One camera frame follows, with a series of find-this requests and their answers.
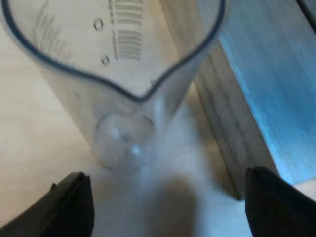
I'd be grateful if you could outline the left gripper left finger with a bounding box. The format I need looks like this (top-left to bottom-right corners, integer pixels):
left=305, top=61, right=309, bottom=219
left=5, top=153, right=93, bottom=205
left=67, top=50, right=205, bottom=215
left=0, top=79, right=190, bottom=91
left=0, top=171, right=96, bottom=237

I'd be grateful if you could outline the clear measuring glass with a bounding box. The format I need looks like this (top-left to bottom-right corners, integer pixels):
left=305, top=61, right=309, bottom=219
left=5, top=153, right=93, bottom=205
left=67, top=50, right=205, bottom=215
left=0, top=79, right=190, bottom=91
left=0, top=0, right=232, bottom=173

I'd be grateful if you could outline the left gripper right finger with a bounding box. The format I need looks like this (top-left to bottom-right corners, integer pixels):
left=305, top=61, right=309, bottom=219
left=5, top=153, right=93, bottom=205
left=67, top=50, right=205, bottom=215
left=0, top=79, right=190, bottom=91
left=245, top=166, right=316, bottom=237

